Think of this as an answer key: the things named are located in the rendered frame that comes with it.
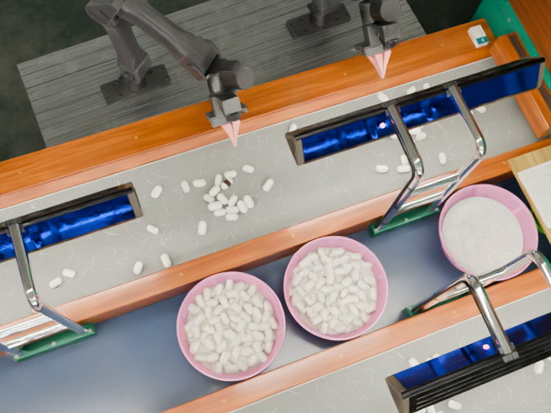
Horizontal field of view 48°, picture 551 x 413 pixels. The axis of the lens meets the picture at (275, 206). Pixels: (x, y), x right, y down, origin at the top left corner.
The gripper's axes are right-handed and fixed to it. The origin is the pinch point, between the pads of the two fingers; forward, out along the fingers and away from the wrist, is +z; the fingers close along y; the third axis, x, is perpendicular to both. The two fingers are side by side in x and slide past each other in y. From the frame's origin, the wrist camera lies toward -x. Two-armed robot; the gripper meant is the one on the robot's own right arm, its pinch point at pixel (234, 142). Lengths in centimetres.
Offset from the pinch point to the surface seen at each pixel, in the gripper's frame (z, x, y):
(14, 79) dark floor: -16, 123, -63
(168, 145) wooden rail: -2.0, 9.1, -16.2
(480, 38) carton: -6, 8, 80
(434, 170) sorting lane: 22, -10, 51
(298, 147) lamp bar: -5.2, -32.6, 8.1
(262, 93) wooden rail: -7.4, 13.1, 13.4
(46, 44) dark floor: -25, 131, -47
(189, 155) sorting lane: 2.2, 8.4, -11.5
